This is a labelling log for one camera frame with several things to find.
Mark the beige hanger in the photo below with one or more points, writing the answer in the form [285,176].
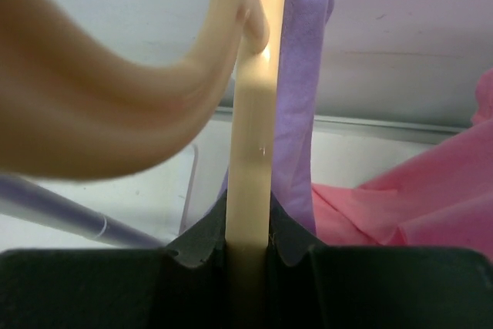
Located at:
[70,109]

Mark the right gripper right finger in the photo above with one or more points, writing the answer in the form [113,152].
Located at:
[315,285]

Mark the white clothes rack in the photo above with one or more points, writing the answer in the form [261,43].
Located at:
[145,210]

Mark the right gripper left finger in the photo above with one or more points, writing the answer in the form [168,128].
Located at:
[180,286]

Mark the purple t shirt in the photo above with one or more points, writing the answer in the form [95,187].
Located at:
[300,105]

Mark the pink t shirt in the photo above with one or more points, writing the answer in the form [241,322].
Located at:
[442,197]

